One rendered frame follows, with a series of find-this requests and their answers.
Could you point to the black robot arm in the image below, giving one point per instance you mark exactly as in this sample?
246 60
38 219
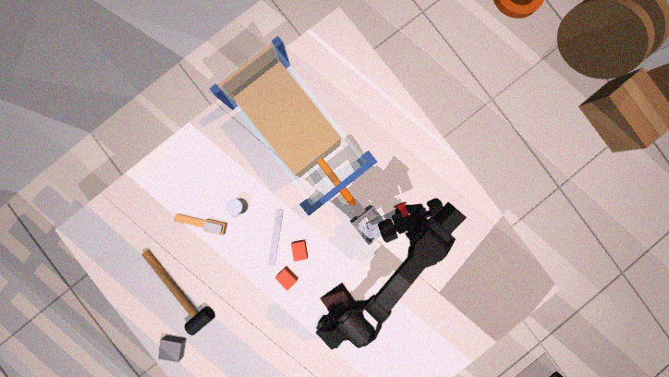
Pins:
431 243

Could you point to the wooden-handled mallet with black head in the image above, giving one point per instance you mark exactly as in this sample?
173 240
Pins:
199 318

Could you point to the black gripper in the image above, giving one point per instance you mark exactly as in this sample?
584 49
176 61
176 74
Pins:
417 215

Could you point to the grey cylinder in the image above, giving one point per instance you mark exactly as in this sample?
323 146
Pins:
236 206

